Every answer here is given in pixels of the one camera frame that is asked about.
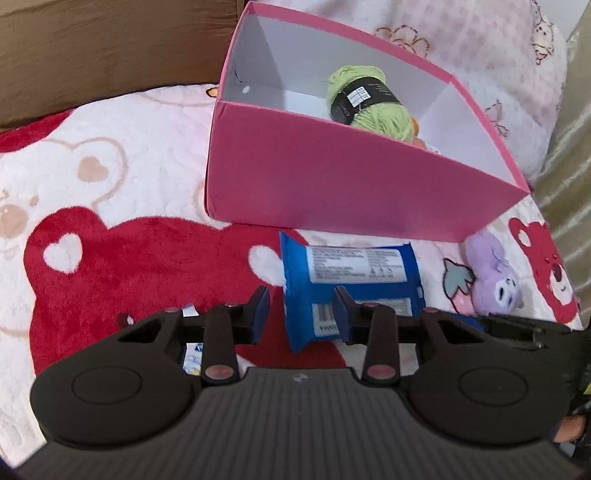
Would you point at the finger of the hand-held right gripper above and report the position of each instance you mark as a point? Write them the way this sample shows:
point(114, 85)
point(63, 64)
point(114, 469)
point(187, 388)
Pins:
point(517, 330)

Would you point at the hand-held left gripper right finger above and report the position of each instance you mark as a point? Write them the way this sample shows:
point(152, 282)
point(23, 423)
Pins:
point(341, 318)

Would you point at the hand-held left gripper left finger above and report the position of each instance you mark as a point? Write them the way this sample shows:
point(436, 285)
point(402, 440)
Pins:
point(263, 316)

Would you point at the blue wet wipes packet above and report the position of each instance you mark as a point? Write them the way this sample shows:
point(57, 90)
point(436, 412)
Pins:
point(351, 265)

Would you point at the purple plush toy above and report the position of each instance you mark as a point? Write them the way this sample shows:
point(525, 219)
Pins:
point(489, 272)

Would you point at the small white box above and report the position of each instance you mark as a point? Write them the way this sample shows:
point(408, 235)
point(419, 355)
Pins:
point(193, 357)

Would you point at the pink cardboard box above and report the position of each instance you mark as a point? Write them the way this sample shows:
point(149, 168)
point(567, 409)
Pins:
point(346, 184)

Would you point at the green yarn ball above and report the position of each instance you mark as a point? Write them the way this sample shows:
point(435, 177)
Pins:
point(369, 115)

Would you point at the person's right hand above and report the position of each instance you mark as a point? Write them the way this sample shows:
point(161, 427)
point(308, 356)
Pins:
point(568, 429)

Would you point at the beige satin curtain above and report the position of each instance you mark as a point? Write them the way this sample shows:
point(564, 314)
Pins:
point(572, 184)

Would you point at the bear printed blanket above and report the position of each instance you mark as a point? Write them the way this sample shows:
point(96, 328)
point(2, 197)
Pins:
point(138, 194)

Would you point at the orange and white packet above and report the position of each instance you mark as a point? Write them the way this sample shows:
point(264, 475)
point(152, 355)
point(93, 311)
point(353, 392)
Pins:
point(415, 131)

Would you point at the pink floral pillow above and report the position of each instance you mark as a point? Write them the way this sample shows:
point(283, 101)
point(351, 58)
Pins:
point(485, 46)

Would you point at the brown embroidered pillow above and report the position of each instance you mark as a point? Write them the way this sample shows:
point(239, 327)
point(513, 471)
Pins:
point(92, 55)

